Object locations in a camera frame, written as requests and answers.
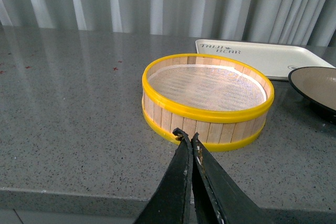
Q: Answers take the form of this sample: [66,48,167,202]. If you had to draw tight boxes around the white steamer liner paper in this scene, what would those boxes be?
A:
[148,65,267,111]

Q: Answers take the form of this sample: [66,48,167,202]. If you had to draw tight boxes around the grey pleated curtain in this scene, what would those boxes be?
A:
[1,0,335,46]

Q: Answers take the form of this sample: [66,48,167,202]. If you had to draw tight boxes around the cream rectangular tray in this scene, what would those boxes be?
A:
[195,39,333,81]

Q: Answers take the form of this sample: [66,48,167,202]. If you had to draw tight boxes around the wooden steamer yellow rims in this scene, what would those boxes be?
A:
[142,54,275,152]

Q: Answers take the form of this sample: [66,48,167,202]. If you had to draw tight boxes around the beige plate black rim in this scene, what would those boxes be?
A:
[288,67,335,124]

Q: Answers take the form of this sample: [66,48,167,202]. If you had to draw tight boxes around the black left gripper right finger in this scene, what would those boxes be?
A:
[191,133,272,223]

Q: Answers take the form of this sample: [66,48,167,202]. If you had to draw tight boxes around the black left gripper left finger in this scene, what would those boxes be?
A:
[135,128,193,223]

